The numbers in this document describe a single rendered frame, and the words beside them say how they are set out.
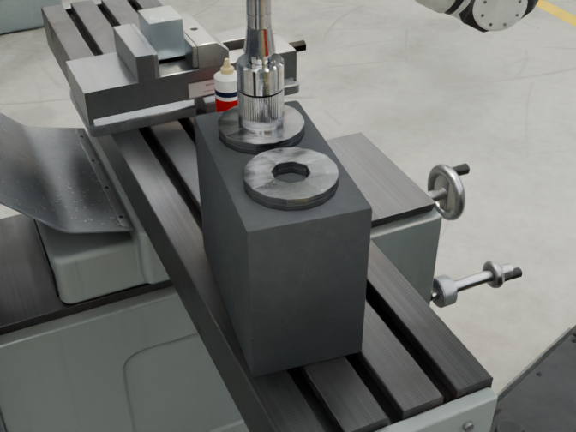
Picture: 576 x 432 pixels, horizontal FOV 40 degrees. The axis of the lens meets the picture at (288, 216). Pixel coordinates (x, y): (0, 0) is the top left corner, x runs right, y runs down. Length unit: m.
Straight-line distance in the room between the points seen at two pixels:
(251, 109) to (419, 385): 0.32
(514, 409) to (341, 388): 0.55
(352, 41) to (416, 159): 1.07
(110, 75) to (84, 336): 0.40
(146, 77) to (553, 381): 0.80
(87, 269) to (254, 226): 0.53
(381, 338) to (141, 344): 0.54
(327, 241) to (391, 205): 0.68
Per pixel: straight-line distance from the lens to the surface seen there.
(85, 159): 1.31
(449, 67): 3.70
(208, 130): 0.84
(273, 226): 0.70
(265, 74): 0.77
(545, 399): 1.35
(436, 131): 3.17
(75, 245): 1.19
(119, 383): 1.34
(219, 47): 1.24
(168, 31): 1.23
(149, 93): 1.23
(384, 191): 1.43
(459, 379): 0.83
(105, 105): 1.22
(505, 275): 1.64
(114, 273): 1.20
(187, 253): 0.97
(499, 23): 1.22
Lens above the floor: 1.56
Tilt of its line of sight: 36 degrees down
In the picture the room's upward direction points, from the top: straight up
